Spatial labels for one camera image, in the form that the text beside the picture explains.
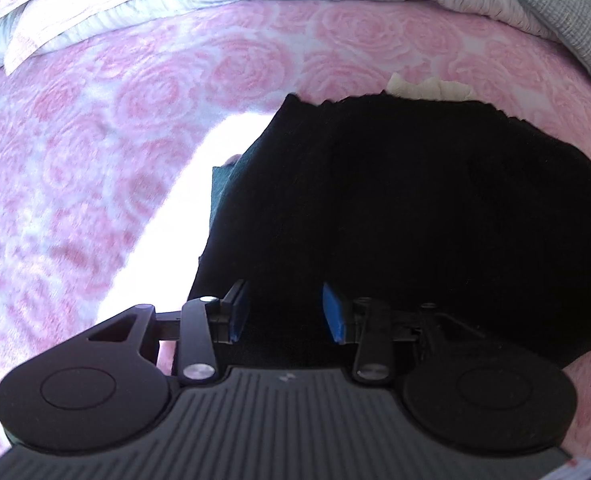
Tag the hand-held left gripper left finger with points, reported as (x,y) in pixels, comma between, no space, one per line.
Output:
(238,312)

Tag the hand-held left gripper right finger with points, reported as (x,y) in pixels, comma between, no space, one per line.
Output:
(333,317)

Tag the black garment with beige lining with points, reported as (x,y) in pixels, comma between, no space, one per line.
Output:
(400,185)

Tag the pink rose patterned blanket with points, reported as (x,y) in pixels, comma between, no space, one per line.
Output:
(100,135)

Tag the grey textured cushion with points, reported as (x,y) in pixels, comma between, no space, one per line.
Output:
(565,0)

